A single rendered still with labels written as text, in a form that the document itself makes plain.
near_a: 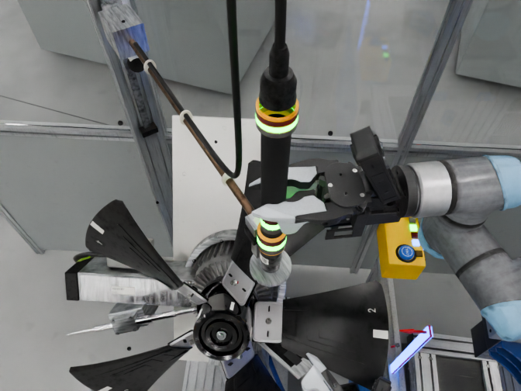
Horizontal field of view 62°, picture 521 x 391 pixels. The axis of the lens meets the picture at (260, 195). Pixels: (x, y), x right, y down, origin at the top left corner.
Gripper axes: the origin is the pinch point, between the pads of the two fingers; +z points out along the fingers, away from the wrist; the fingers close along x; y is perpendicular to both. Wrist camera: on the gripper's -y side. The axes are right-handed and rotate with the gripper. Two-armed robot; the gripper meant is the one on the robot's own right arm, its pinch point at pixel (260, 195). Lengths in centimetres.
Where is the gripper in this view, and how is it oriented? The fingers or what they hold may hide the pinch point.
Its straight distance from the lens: 55.6
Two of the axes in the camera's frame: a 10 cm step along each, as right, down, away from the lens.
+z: -9.9, 0.9, -0.6
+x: -1.1, -8.1, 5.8
